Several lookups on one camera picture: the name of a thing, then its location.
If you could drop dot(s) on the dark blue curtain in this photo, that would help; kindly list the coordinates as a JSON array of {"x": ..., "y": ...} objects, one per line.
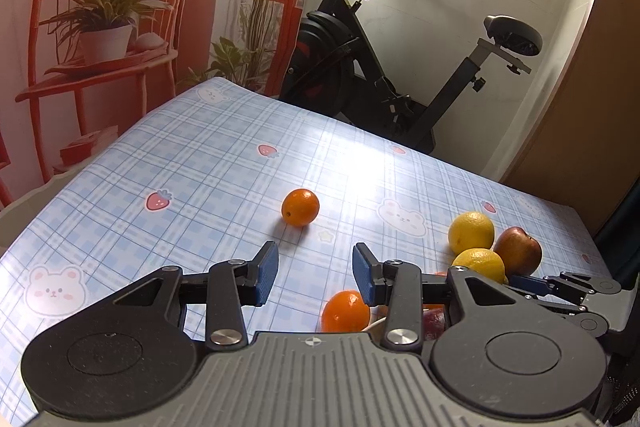
[{"x": 622, "y": 227}]

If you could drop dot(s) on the black exercise bike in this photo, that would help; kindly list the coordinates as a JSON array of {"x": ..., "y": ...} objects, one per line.
[{"x": 350, "y": 72}]

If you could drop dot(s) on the yellow lemon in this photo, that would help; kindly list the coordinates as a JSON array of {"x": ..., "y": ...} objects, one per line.
[
  {"x": 481, "y": 264},
  {"x": 471, "y": 232}
]

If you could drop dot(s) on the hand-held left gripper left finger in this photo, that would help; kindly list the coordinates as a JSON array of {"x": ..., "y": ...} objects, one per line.
[{"x": 266, "y": 274}]

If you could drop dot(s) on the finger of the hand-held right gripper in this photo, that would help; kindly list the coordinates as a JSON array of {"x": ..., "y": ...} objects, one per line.
[
  {"x": 575, "y": 312},
  {"x": 530, "y": 284}
]

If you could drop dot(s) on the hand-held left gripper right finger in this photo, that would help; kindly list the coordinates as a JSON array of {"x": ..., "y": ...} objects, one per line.
[{"x": 362, "y": 278}]

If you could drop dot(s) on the red apple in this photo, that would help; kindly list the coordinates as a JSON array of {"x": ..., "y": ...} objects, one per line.
[{"x": 520, "y": 252}]

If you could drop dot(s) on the beige round plate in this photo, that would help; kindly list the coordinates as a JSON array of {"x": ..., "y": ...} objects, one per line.
[{"x": 377, "y": 324}]

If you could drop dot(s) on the purple mangosteen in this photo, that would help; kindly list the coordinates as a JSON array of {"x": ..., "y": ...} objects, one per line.
[{"x": 434, "y": 322}]

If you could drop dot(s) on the blue plaid printed tablecloth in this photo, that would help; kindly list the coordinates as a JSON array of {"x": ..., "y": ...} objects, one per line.
[{"x": 200, "y": 177}]

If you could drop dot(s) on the orange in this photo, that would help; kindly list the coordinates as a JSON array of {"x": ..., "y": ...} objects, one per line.
[
  {"x": 345, "y": 312},
  {"x": 300, "y": 207}
]

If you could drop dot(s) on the brown wooden door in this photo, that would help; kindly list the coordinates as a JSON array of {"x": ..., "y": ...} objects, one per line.
[{"x": 590, "y": 107}]

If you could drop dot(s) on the dark patterned clothing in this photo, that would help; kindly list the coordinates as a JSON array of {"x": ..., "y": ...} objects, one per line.
[{"x": 622, "y": 392}]

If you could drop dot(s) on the red chair plant wall poster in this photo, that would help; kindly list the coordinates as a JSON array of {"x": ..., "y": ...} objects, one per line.
[{"x": 100, "y": 32}]

